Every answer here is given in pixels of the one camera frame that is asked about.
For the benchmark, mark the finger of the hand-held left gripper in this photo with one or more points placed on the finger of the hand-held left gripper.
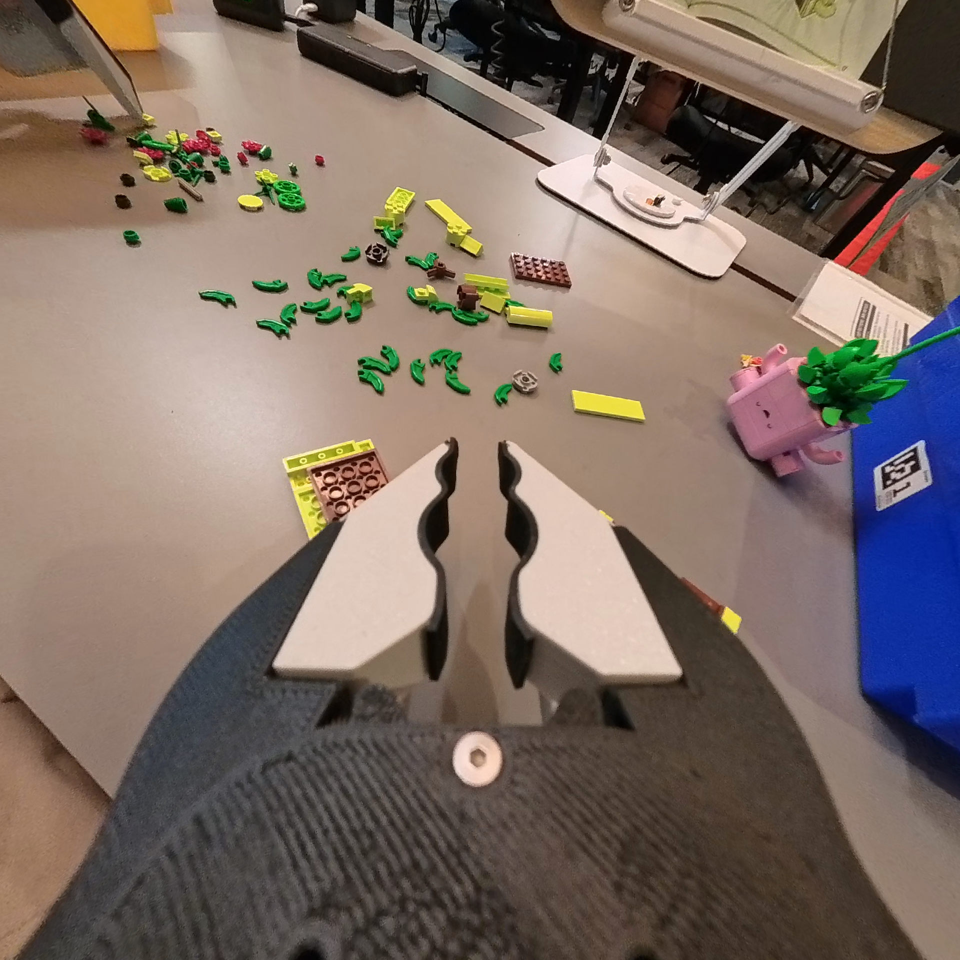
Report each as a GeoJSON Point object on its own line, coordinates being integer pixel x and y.
{"type": "Point", "coordinates": [105, 52]}
{"type": "Point", "coordinates": [34, 37]}

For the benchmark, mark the red metal frame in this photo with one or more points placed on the red metal frame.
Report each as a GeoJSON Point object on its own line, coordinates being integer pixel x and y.
{"type": "Point", "coordinates": [885, 217]}

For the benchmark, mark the tan stick piece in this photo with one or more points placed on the tan stick piece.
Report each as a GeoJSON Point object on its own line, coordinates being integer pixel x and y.
{"type": "Point", "coordinates": [192, 190]}

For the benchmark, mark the long lime flat tile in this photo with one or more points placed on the long lime flat tile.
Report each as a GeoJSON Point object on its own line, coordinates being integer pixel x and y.
{"type": "Point", "coordinates": [607, 406]}

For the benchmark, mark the grey round plate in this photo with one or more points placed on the grey round plate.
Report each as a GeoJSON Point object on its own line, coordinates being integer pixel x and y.
{"type": "Point", "coordinates": [519, 386]}

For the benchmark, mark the clear sign holder with paper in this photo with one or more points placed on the clear sign holder with paper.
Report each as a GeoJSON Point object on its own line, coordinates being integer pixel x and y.
{"type": "Point", "coordinates": [847, 307]}

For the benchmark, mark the white printed label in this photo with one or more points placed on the white printed label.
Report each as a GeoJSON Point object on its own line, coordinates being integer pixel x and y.
{"type": "Point", "coordinates": [904, 476]}

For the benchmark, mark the wide lime flat tile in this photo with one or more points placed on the wide lime flat tile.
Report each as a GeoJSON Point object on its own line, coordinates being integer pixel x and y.
{"type": "Point", "coordinates": [446, 212]}

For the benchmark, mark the pile of small flower pieces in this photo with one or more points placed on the pile of small flower pieces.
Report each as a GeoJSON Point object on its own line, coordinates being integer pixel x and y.
{"type": "Point", "coordinates": [199, 142]}

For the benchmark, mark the lime curved brick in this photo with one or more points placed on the lime curved brick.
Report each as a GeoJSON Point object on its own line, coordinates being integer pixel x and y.
{"type": "Point", "coordinates": [529, 316]}

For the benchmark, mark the dark flat device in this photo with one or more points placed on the dark flat device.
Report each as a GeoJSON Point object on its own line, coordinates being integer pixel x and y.
{"type": "Point", "coordinates": [487, 105]}

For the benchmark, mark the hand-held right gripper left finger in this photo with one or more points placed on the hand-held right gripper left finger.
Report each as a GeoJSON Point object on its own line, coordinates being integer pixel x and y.
{"type": "Point", "coordinates": [360, 600]}

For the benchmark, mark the lime brick panel with face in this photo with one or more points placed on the lime brick panel with face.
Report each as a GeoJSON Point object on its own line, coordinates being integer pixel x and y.
{"type": "Point", "coordinates": [345, 480]}

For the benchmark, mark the dark brown round plate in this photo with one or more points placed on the dark brown round plate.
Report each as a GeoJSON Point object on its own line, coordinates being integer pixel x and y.
{"type": "Point", "coordinates": [372, 255]}

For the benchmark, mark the lime round brick with tile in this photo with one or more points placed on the lime round brick with tile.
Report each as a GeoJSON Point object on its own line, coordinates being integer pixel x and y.
{"type": "Point", "coordinates": [456, 236]}

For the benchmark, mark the yellow plastic bin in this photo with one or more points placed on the yellow plastic bin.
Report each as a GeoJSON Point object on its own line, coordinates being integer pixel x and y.
{"type": "Point", "coordinates": [127, 22]}

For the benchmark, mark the brown and lime brick assembly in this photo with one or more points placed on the brown and lime brick assembly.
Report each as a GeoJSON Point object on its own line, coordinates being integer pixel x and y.
{"type": "Point", "coordinates": [727, 619]}

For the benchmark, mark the white stand ledge bar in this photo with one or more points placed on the white stand ledge bar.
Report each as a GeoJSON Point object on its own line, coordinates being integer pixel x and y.
{"type": "Point", "coordinates": [750, 60]}

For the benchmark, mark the green stem piece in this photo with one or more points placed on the green stem piece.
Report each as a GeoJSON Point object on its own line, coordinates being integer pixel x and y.
{"type": "Point", "coordinates": [267, 193]}

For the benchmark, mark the square lime tile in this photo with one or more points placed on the square lime tile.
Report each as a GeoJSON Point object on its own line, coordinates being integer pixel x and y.
{"type": "Point", "coordinates": [493, 301]}

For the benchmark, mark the clear stand struts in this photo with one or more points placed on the clear stand struts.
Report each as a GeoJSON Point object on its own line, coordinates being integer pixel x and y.
{"type": "Point", "coordinates": [611, 112]}

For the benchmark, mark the building instruction booklet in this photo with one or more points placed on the building instruction booklet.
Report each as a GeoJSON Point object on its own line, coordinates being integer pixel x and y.
{"type": "Point", "coordinates": [750, 22]}

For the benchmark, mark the small orange brick piece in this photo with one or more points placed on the small orange brick piece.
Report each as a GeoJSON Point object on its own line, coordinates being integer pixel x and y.
{"type": "Point", "coordinates": [751, 364]}

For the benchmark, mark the blue plastic bin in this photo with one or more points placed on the blue plastic bin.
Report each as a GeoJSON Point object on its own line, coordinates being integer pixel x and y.
{"type": "Point", "coordinates": [915, 600]}

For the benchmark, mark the black box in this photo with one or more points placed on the black box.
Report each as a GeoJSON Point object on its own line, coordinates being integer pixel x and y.
{"type": "Point", "coordinates": [247, 11]}
{"type": "Point", "coordinates": [352, 56]}

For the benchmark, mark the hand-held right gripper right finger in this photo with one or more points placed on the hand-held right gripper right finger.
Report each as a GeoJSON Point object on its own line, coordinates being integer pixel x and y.
{"type": "Point", "coordinates": [592, 600]}

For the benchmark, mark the brown round brick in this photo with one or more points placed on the brown round brick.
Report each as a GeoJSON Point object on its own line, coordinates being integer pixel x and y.
{"type": "Point", "coordinates": [469, 296]}

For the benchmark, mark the scatter of green leaf pieces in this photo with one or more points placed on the scatter of green leaf pieces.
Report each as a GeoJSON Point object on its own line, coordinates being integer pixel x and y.
{"type": "Point", "coordinates": [457, 384]}

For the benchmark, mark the brown studded plate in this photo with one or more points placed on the brown studded plate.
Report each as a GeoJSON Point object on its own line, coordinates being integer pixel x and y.
{"type": "Point", "coordinates": [541, 270]}

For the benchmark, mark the black office chair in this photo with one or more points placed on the black office chair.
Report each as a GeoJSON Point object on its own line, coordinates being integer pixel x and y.
{"type": "Point", "coordinates": [712, 142]}
{"type": "Point", "coordinates": [517, 45]}

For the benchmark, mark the brown branch connector piece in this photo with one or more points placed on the brown branch connector piece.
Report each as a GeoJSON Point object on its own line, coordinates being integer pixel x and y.
{"type": "Point", "coordinates": [442, 271]}

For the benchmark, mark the pink brick flower pot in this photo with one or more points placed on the pink brick flower pot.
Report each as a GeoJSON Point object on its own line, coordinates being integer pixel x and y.
{"type": "Point", "coordinates": [765, 420]}

